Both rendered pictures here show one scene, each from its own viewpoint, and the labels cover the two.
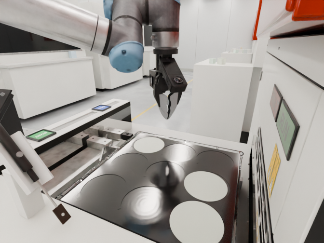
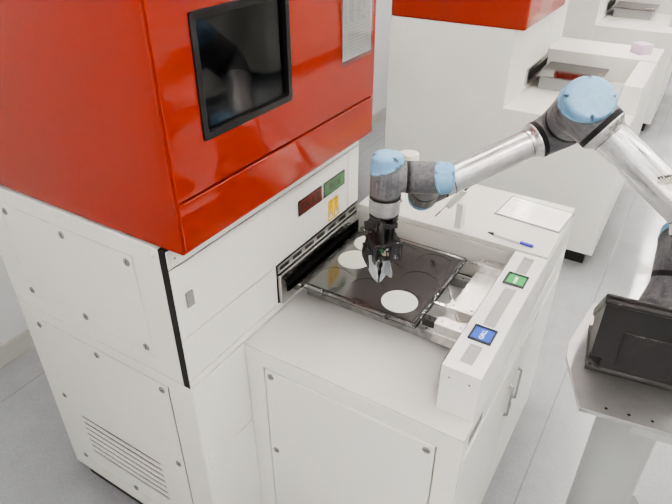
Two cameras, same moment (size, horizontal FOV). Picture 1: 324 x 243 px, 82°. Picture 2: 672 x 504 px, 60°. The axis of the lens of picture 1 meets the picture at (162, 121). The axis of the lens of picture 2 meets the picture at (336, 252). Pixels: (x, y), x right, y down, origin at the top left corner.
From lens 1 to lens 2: 1.94 m
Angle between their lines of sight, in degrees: 123
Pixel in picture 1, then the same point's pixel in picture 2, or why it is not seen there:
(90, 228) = (425, 219)
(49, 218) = (447, 223)
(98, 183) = (439, 267)
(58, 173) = (484, 287)
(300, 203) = (354, 176)
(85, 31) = not seen: hidden behind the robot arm
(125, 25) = not seen: hidden behind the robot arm
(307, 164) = (352, 168)
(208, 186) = (353, 257)
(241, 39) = not seen: outside the picture
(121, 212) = (415, 250)
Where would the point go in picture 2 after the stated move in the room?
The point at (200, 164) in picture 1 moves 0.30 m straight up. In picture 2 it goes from (350, 274) to (351, 181)
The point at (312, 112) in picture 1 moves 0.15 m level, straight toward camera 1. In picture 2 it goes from (347, 159) to (382, 146)
